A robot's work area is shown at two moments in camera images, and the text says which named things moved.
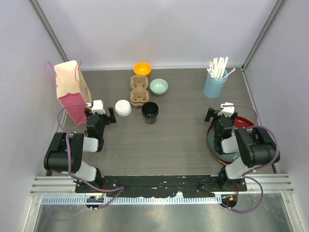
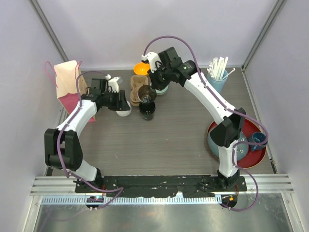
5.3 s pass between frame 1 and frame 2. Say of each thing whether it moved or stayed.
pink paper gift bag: stayed
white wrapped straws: stayed
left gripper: moved
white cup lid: stayed
